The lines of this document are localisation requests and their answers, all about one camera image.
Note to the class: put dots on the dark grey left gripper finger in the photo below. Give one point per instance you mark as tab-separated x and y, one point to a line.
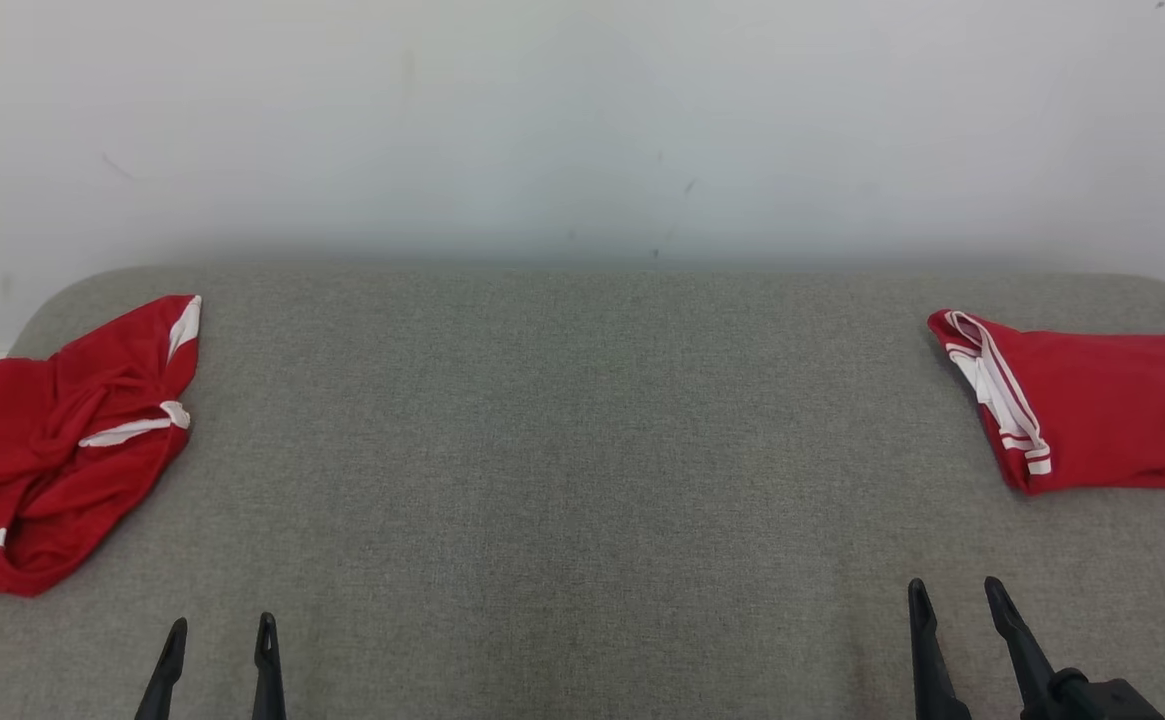
167	675
268	675

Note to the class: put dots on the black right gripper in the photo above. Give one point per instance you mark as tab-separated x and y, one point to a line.
1102	702

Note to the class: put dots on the red shorts with white stripes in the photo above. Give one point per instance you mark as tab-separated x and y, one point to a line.
42	450

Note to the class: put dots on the red Bulls basketball jersey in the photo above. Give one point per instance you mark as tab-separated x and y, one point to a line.
1112	410

